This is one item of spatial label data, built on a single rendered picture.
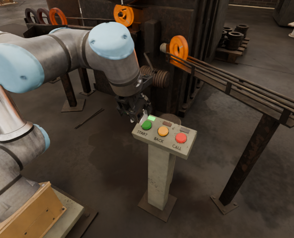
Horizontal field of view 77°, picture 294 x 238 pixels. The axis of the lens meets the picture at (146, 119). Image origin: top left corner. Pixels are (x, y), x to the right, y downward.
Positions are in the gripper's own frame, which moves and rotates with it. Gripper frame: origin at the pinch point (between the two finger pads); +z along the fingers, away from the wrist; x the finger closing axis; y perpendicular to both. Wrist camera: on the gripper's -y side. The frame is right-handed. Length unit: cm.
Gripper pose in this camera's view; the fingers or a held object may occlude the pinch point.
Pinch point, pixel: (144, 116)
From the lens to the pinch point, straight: 71.2
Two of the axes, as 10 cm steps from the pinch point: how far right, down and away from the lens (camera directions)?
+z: 1.7, 5.2, 8.4
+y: -4.6, 7.9, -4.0
